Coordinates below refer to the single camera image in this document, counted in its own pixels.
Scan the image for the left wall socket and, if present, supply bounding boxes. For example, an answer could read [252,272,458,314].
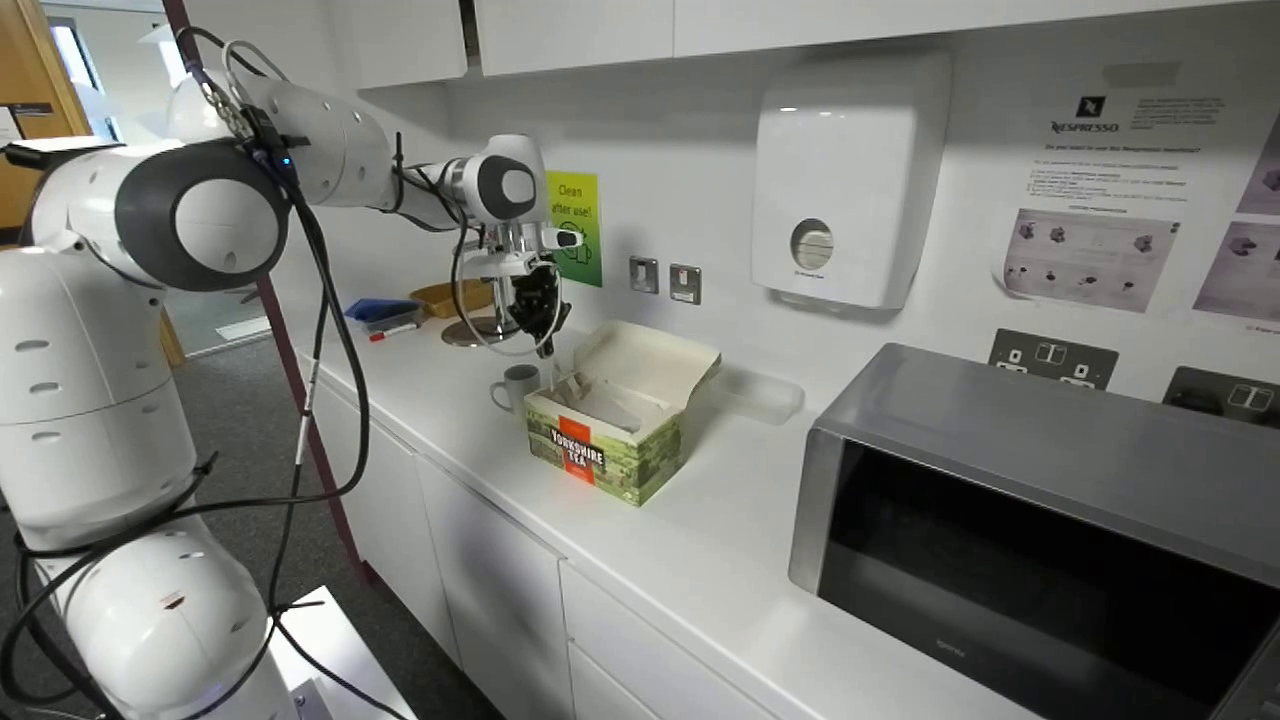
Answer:
[628,257,662,295]

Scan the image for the round metal drain tray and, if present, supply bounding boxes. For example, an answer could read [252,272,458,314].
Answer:
[442,314,517,348]

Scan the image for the white instruction sheet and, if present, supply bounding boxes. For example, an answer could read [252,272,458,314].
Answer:
[996,61,1232,311]

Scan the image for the black double wall socket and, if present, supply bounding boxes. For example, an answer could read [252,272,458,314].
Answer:
[989,328,1117,393]

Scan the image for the teabag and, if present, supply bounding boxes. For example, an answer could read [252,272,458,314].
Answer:
[539,351,562,397]

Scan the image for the blue cloth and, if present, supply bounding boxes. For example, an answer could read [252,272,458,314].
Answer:
[343,295,422,325]

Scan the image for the white paper towel dispenser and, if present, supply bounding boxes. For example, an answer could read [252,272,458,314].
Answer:
[754,52,953,311]

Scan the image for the green clean after use poster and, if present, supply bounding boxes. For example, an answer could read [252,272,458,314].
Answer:
[544,170,604,287]

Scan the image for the white mug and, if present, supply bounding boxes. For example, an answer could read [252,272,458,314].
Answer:
[487,365,539,412]

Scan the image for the right wall socket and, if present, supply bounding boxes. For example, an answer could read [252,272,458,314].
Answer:
[667,263,703,302]

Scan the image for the brown cardboard box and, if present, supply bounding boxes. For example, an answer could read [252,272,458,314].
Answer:
[413,281,497,320]

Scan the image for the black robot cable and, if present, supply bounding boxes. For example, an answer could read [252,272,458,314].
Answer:
[0,25,405,720]

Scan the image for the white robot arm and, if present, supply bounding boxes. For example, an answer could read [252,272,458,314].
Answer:
[0,79,550,720]

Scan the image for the green tea box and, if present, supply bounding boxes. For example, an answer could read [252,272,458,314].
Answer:
[526,320,721,503]

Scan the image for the white upper cabinets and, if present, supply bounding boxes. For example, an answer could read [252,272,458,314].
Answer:
[319,0,1243,87]

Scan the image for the silver microwave oven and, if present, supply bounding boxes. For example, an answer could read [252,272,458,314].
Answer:
[790,343,1280,720]

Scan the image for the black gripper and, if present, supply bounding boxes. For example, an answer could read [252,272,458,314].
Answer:
[506,258,574,354]

